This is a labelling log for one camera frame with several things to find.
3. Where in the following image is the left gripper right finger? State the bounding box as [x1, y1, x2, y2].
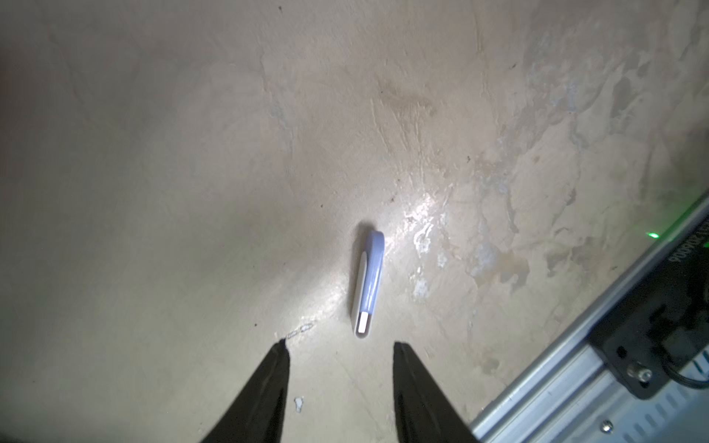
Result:
[393, 341, 476, 442]

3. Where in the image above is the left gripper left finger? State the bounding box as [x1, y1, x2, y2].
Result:
[202, 339, 290, 443]

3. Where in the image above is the aluminium front rail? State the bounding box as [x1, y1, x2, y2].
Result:
[470, 197, 708, 442]

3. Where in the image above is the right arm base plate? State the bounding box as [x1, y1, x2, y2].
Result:
[590, 220, 708, 400]

